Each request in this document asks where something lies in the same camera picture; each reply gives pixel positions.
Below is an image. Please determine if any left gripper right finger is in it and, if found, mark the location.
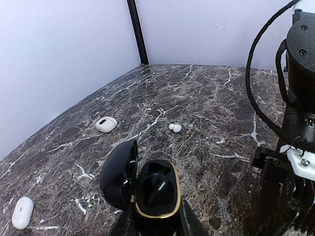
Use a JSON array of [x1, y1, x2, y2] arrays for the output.
[[181, 200, 208, 236]]

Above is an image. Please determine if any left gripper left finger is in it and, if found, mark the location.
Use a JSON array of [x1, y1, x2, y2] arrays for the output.
[[113, 211, 137, 236]]

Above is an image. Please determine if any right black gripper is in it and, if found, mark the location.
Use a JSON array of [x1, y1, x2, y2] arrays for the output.
[[252, 107, 315, 231]]

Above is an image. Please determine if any black round charging case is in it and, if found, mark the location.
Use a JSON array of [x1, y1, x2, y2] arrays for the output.
[[99, 140, 181, 219]]

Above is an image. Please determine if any white oval charging case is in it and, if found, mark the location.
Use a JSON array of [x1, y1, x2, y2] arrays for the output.
[[11, 197, 34, 230]]

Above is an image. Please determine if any beige gold-rimmed charging case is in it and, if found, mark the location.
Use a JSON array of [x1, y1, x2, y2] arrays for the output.
[[95, 117, 118, 133]]

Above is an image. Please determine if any black stem earbud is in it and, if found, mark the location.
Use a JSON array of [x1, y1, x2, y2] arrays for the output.
[[143, 174, 175, 208]]

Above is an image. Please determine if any white bud earbud right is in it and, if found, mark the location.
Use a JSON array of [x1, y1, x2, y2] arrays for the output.
[[168, 123, 182, 133]]

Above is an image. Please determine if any right black frame post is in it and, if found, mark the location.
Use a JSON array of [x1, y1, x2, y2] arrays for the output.
[[127, 0, 149, 65]]

